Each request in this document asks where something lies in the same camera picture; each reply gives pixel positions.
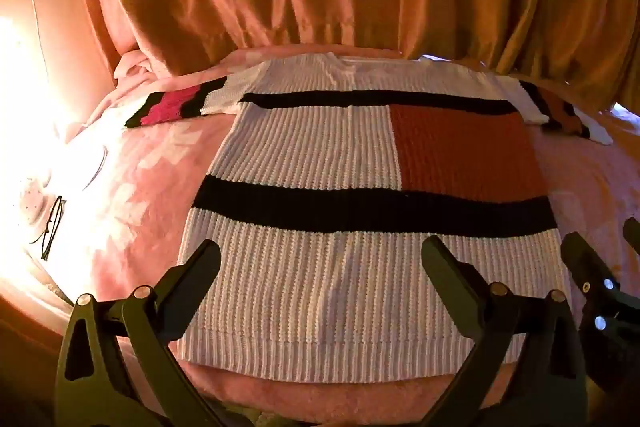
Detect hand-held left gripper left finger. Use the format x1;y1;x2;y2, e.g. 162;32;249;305
54;238;236;427

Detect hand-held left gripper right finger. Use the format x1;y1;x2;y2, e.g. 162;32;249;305
421;235;589;427

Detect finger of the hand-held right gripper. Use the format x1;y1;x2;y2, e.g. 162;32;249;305
623;217;640;255
560;231;617;295

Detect white colour-block knit sweater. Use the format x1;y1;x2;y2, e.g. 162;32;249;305
124;52;615;384

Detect pink patterned blanket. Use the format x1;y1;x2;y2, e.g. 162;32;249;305
60;46;640;427

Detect black-framed eyeglasses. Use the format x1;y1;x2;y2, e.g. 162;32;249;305
39;195;67;262

